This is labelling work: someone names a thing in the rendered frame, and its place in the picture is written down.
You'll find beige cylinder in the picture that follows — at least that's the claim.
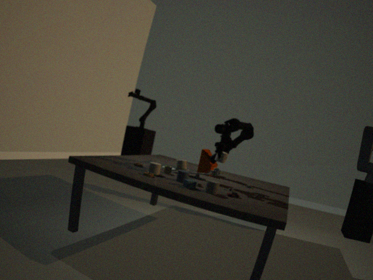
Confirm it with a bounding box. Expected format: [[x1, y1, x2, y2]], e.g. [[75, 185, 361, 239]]
[[176, 160, 187, 169], [148, 162, 161, 175], [215, 152, 228, 164]]

